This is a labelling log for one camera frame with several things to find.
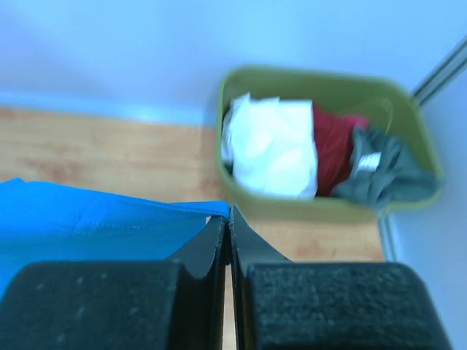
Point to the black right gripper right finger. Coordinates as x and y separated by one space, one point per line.
281 304

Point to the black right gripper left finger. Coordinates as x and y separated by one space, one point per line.
174 303

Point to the blue t-shirt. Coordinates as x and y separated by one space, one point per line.
42 221

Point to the white t-shirt with green stripe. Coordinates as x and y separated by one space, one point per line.
268 146

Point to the grey t-shirt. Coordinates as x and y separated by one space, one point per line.
384 171

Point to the dark red t-shirt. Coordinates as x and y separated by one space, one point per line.
333 140

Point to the green plastic laundry basket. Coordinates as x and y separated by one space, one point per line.
383 102

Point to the aluminium frame post right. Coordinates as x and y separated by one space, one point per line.
442 75

